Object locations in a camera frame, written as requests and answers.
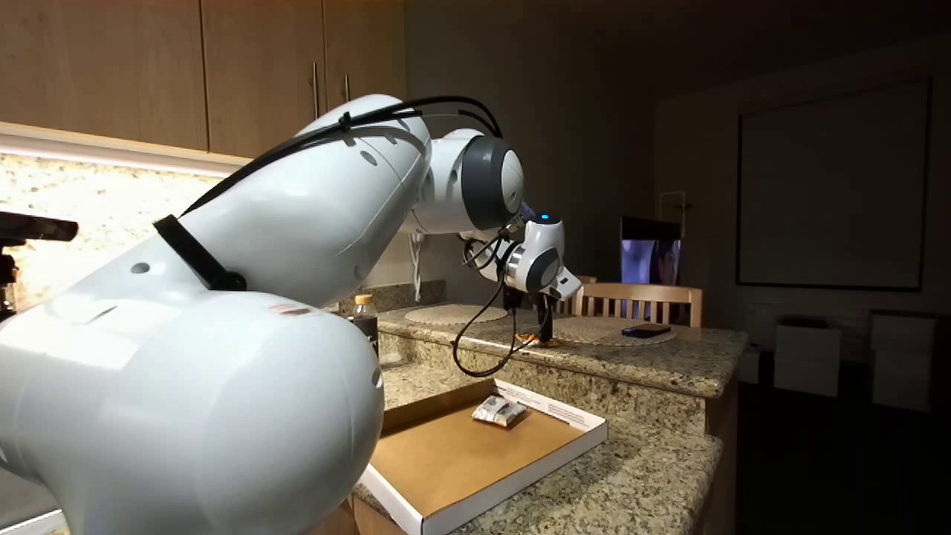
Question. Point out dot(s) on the flat cardboard box white rim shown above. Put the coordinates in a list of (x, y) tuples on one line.
[(465, 463)]

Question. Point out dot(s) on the black phone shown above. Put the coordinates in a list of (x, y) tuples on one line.
[(646, 331)]

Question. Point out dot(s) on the black camera on stand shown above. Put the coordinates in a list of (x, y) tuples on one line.
[(33, 228)]

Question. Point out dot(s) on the wooden slat-back chair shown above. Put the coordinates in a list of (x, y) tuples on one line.
[(643, 296)]

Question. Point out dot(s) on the dark container with blue light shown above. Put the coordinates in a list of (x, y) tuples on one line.
[(652, 256)]

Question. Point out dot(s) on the small brown bottle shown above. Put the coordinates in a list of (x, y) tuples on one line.
[(365, 316)]

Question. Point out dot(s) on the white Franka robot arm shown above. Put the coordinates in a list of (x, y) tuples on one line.
[(197, 396)]

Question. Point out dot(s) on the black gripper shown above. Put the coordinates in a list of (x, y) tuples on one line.
[(523, 299)]

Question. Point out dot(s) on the large wall projection screen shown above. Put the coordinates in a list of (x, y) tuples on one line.
[(833, 183)]

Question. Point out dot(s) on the white storage box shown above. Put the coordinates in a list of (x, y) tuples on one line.
[(807, 359), (902, 362)]

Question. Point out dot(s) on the orange sachet with white back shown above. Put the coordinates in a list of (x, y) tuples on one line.
[(499, 411)]

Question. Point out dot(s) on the round woven placemat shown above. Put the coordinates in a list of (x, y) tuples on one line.
[(441, 316), (611, 336)]

